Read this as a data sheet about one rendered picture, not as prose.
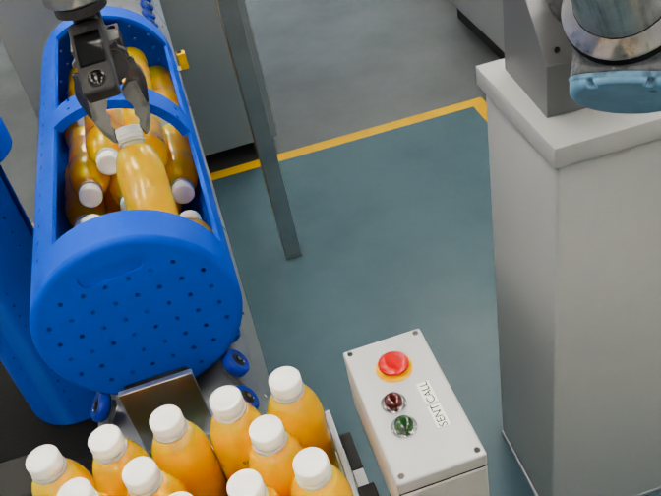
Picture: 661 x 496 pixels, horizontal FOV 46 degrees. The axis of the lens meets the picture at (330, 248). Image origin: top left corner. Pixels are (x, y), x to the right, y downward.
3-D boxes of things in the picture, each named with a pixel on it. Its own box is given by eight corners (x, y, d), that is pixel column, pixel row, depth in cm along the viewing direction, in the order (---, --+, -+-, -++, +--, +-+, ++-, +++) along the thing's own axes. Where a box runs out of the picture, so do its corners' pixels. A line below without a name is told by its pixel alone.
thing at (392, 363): (403, 352, 93) (402, 345, 93) (413, 373, 91) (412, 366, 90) (375, 361, 93) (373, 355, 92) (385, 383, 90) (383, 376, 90)
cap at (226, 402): (210, 403, 95) (206, 393, 93) (240, 390, 95) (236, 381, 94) (216, 425, 92) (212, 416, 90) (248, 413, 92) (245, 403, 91)
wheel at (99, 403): (111, 385, 115) (97, 383, 114) (113, 407, 112) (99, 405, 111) (101, 406, 117) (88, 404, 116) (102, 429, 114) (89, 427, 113)
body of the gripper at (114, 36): (132, 58, 118) (103, -20, 110) (137, 82, 111) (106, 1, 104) (83, 73, 117) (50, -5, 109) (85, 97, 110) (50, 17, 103)
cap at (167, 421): (192, 419, 93) (188, 409, 92) (173, 445, 90) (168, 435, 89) (166, 410, 95) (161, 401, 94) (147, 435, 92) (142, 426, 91)
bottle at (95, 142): (131, 110, 146) (139, 159, 131) (103, 134, 147) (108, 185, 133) (102, 85, 141) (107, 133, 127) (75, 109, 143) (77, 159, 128)
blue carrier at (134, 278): (193, 99, 184) (145, -15, 166) (270, 352, 117) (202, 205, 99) (79, 143, 183) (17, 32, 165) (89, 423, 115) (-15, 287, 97)
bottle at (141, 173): (166, 255, 111) (129, 131, 112) (133, 268, 115) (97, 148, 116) (200, 248, 117) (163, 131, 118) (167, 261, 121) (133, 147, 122)
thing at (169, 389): (213, 418, 113) (189, 360, 105) (216, 431, 111) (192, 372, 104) (147, 440, 112) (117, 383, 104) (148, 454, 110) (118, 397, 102)
